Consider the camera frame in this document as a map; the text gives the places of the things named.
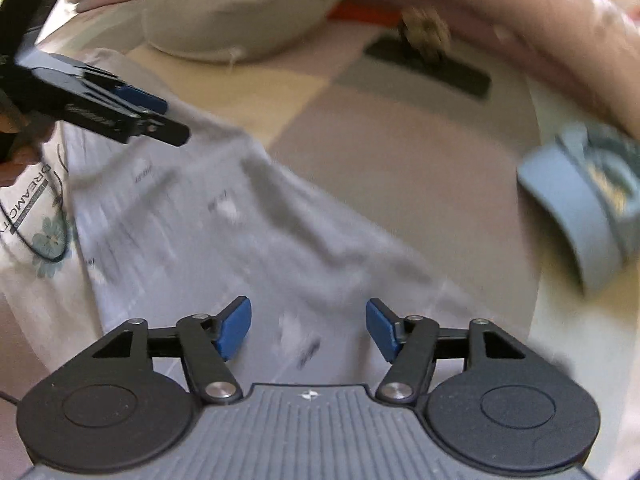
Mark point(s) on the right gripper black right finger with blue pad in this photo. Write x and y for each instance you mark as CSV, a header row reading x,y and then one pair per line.
x,y
414,344

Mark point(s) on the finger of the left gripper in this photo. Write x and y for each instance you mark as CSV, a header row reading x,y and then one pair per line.
x,y
140,98
154,126

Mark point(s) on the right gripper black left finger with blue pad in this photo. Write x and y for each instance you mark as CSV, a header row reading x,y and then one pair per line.
x,y
183,364

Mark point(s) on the light grey printed pants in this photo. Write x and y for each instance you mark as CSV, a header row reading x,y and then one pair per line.
x,y
311,188

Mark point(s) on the person's left hand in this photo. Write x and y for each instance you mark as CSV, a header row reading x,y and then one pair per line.
x,y
27,155

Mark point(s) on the grey cat face cushion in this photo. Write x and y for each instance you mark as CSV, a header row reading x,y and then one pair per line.
x,y
228,31

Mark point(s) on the blue baseball cap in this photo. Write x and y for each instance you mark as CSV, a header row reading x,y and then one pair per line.
x,y
587,181

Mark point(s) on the black clip with brown toy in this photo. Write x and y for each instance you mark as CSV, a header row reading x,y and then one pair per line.
x,y
422,44

